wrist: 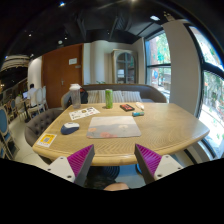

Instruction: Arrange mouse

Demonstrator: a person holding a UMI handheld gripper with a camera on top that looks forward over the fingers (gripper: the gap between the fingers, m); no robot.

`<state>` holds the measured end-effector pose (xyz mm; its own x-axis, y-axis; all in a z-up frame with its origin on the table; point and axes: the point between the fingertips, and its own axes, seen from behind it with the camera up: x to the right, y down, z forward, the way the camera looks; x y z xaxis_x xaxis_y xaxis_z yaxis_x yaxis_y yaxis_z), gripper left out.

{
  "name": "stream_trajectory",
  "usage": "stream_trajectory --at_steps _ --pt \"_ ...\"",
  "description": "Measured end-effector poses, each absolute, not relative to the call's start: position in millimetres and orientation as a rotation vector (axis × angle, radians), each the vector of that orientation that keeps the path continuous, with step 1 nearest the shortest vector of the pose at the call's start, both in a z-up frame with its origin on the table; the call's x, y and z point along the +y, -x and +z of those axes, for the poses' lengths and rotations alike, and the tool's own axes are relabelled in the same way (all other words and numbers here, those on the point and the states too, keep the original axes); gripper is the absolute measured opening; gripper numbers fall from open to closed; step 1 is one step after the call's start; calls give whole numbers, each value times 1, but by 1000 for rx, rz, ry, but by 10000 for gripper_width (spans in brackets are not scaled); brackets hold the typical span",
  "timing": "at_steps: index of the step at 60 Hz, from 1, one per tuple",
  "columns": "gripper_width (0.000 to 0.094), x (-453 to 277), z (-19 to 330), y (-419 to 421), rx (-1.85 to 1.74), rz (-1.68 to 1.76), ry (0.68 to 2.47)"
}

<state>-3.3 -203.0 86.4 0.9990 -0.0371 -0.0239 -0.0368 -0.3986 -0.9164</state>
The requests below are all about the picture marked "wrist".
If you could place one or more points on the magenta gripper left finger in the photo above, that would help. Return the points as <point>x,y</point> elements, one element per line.
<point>75,167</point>

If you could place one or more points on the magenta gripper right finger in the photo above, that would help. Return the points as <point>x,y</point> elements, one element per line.
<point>153,165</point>

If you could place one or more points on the blue and white computer mouse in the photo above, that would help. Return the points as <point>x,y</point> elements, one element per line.
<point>69,128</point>

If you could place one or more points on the grey patterned mouse pad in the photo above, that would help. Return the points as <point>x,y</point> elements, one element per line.
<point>113,127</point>

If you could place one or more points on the yellow QR code sticker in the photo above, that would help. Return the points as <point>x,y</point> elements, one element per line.
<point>46,140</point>

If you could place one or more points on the teal small tube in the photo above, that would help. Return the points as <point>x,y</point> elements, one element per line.
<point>135,114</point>

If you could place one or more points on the white sticker sheet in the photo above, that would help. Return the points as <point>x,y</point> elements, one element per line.
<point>83,113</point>

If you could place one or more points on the grey tufted armchair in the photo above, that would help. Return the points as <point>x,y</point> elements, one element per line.
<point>36,126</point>

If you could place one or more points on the white small object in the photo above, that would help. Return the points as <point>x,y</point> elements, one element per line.
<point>140,105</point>

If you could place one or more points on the black and red small box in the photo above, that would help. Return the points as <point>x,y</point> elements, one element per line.
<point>127,107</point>

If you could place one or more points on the grey sofa with striped cushions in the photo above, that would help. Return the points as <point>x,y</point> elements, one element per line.
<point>95,93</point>

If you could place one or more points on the clear shaker bottle white lid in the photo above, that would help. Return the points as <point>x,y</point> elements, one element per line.
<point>75,95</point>

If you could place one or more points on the blue chair at left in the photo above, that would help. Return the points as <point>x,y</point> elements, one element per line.
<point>5,133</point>

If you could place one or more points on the green drink can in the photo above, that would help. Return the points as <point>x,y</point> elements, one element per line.
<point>109,98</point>

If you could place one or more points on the person in white shirt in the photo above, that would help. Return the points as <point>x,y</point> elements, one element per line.
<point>30,96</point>

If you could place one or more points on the wooden door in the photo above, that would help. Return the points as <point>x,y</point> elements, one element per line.
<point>61,68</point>

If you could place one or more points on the arched glass cabinet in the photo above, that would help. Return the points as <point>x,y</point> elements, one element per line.
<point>124,66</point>

